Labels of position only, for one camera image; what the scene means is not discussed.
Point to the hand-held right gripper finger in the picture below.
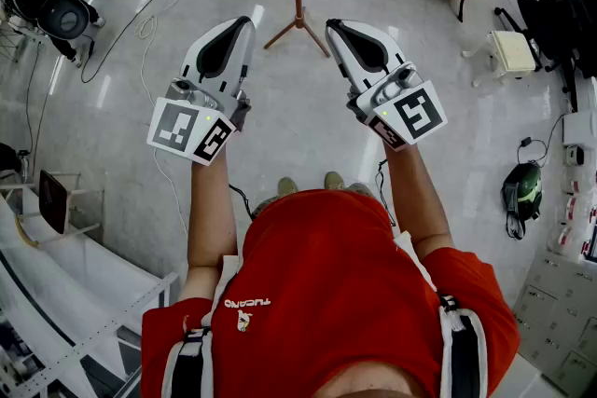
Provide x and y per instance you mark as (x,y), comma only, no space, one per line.
(342,63)
(384,43)

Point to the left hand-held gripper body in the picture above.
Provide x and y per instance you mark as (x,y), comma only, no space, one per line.
(175,130)

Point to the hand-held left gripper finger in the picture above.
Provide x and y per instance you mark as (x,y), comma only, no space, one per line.
(247,60)
(193,60)

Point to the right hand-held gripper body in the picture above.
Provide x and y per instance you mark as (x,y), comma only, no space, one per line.
(420,112)

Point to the person's right forearm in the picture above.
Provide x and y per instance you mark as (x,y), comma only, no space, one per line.
(415,196)

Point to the person's left forearm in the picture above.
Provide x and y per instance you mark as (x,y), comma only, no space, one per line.
(212,209)

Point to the white metal rack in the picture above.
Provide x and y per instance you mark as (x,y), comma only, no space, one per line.
(70,265)

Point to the person's left hand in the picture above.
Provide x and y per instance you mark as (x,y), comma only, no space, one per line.
(241,114)

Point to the black power adapter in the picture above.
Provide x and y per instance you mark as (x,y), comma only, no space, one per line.
(525,141)

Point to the person's right olive shoe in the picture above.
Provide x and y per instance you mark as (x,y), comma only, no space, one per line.
(334,181)

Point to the person's olive shoe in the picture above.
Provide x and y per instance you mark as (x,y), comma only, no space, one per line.
(334,181)
(287,186)

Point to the cream stool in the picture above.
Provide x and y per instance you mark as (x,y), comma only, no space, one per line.
(513,51)

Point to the person's left olive shoe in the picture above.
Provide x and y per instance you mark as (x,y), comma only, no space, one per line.
(287,186)

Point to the green black helmet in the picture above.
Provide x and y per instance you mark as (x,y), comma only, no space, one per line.
(524,193)

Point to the black round equipment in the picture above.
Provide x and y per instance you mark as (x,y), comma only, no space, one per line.
(65,16)

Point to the dark brown board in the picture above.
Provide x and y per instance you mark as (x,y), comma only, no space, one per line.
(52,200)

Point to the black office chair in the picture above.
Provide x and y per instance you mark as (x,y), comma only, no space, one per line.
(550,23)

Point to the white box device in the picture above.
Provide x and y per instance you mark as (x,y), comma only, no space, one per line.
(578,128)

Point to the person's red shirt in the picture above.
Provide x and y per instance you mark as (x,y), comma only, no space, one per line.
(326,270)

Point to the pile of red white packets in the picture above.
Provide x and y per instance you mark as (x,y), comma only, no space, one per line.
(576,209)

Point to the grey drawer cabinet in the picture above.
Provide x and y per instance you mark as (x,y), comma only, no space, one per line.
(555,307)

